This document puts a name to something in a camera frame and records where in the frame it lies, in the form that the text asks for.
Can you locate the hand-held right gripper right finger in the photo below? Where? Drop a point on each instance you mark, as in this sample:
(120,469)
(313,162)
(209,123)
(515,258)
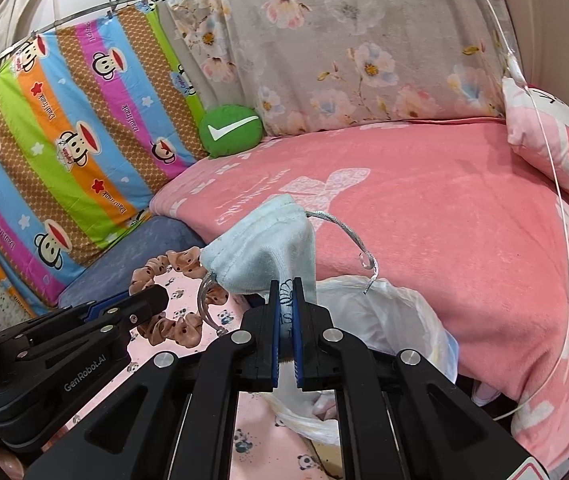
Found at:
(298,340)

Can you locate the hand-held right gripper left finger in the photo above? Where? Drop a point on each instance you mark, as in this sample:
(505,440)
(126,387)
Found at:
(275,332)

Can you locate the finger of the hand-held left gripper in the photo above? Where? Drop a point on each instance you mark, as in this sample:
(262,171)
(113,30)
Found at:
(99,310)
(149,302)

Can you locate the brown dotted scrunchie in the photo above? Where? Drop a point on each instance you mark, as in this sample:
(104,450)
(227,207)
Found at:
(184,260)

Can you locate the white plastic bag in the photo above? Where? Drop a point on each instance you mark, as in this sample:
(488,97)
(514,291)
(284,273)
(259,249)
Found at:
(364,310)

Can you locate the blue grey cushion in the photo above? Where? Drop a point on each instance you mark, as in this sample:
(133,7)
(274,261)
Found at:
(129,245)

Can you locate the pink panda printed sheet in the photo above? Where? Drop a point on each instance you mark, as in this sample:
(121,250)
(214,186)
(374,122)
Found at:
(259,430)

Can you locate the striped monkey printed blanket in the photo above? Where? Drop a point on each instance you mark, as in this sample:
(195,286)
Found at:
(64,135)

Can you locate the green round pillow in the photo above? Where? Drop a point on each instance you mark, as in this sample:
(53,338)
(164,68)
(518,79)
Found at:
(229,132)

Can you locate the pink blanket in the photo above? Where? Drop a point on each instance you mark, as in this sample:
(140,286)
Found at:
(439,210)

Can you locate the grey floral sheet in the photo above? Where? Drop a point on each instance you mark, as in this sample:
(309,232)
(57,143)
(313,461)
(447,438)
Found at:
(339,35)

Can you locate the pink and white pillow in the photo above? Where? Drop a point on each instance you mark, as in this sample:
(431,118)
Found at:
(554,135)

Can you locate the clear plastic tube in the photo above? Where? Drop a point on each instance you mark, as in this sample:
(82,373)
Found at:
(515,67)

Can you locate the curved metal rail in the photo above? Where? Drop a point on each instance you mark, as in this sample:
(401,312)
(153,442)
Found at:
(64,20)

